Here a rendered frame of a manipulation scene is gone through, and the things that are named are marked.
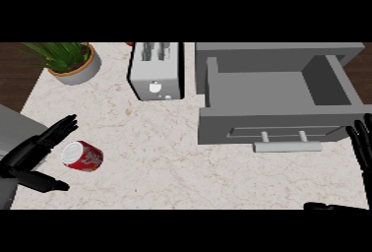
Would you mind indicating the silver toaster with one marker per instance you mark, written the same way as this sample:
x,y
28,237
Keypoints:
x,y
155,74

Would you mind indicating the grey drawer front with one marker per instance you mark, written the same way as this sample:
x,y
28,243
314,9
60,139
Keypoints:
x,y
217,126

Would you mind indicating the small orange object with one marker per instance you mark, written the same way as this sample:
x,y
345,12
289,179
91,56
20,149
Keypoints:
x,y
130,43

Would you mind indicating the grey plant pot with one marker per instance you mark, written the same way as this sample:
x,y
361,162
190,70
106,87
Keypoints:
x,y
84,74

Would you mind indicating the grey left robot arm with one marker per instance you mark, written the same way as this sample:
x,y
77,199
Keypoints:
x,y
15,124

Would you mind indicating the grey cabinet housing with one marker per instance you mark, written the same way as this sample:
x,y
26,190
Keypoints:
x,y
251,52

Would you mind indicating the grey open drawer box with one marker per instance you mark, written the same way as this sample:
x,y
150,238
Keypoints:
x,y
257,87

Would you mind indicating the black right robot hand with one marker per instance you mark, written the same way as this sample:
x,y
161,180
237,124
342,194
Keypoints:
x,y
363,147

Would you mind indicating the green leafy plant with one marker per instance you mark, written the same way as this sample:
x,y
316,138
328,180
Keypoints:
x,y
60,54

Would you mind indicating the red soda can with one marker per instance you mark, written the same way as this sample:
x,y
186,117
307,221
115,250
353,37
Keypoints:
x,y
82,157

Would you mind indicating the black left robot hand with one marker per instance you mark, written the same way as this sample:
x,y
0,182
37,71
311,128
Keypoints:
x,y
23,154

